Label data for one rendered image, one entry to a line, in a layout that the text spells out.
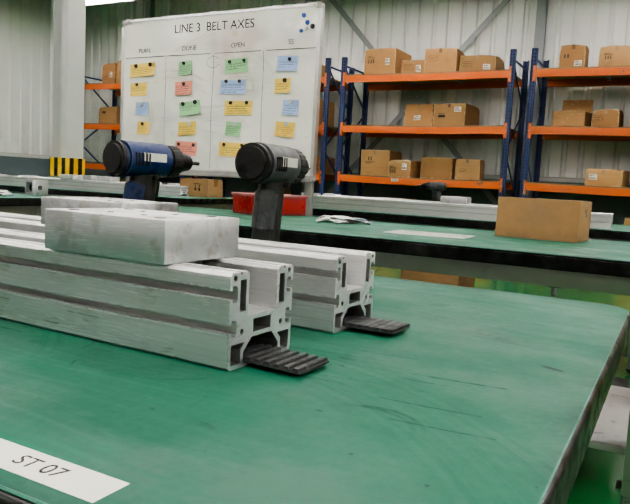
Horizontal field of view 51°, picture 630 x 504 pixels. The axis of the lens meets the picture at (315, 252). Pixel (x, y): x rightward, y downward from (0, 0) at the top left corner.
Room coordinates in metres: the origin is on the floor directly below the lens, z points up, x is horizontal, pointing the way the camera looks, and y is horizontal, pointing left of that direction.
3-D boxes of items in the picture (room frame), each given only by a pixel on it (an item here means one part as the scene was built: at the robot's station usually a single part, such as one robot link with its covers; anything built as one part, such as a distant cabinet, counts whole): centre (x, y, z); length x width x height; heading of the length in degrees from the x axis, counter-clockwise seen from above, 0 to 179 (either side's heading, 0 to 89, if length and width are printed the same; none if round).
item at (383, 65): (10.84, -1.72, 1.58); 2.83 x 0.98 x 3.15; 62
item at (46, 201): (0.96, 0.30, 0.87); 0.16 x 0.11 x 0.07; 60
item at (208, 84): (4.22, 0.67, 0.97); 1.50 x 0.50 x 1.95; 62
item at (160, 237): (0.67, 0.18, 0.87); 0.16 x 0.11 x 0.07; 60
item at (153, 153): (1.19, 0.29, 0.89); 0.20 x 0.08 x 0.22; 144
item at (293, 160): (1.05, 0.06, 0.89); 0.20 x 0.08 x 0.22; 156
